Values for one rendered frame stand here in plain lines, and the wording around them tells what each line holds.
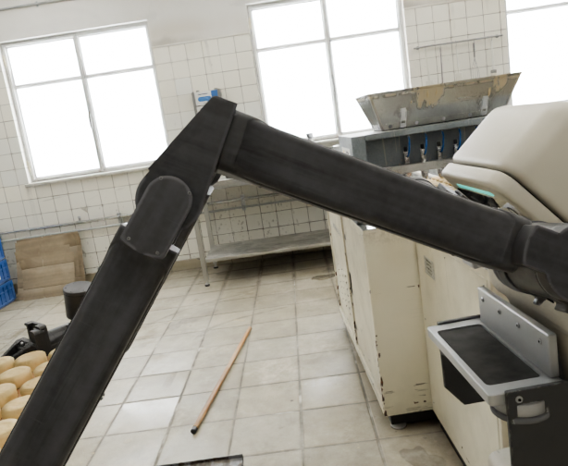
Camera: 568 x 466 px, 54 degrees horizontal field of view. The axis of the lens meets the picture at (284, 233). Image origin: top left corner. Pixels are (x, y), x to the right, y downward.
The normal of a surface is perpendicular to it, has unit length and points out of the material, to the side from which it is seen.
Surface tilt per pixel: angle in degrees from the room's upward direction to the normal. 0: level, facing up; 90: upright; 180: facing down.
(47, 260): 69
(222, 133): 82
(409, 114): 115
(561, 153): 90
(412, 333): 90
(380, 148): 90
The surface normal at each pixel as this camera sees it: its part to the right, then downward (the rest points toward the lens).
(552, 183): 0.07, 0.18
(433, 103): 0.10, 0.58
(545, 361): -0.99, 0.16
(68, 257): -0.04, -0.20
